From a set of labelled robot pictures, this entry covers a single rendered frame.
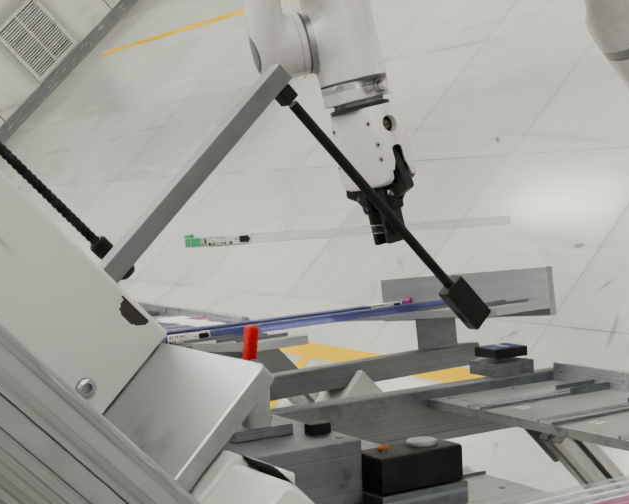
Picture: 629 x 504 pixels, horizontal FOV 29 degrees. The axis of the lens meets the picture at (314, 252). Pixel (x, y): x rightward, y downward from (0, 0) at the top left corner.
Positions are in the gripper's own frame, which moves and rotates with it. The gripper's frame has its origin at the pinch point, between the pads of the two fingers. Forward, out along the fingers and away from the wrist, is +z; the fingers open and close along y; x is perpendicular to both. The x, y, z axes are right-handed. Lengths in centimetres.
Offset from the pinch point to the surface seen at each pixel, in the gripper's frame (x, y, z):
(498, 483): 33, -45, 18
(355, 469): 47, -45, 11
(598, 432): 12.5, -37.7, 20.9
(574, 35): -210, 135, -26
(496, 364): 0.0, -13.3, 18.0
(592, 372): -7.7, -20.7, 21.4
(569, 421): 10.5, -32.4, 20.7
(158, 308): -20, 99, 13
